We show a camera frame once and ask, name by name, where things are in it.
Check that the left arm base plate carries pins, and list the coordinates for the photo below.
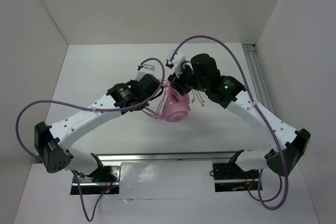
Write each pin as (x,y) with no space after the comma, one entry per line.
(107,182)

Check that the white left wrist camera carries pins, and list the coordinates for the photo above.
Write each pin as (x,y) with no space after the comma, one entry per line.
(143,70)

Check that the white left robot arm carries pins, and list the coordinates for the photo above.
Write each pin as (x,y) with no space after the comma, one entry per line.
(54,142)

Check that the aluminium front rail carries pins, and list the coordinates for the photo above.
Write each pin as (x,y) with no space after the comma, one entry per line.
(215,157)

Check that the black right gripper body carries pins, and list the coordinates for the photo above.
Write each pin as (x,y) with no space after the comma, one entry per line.
(187,80)

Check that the pink headphones with cable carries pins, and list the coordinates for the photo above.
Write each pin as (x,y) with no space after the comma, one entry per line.
(173,107)

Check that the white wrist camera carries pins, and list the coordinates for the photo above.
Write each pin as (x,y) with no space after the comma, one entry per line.
(174,61)
(143,70)

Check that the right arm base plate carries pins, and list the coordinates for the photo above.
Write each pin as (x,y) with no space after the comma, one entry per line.
(229,177)

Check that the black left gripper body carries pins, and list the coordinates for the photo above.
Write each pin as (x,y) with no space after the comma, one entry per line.
(133,82)

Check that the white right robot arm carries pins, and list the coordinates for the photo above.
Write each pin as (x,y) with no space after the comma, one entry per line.
(287,144)

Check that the aluminium side rail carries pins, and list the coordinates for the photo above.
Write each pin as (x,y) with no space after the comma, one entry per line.
(258,81)

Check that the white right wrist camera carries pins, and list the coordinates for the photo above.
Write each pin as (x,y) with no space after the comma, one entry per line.
(174,61)

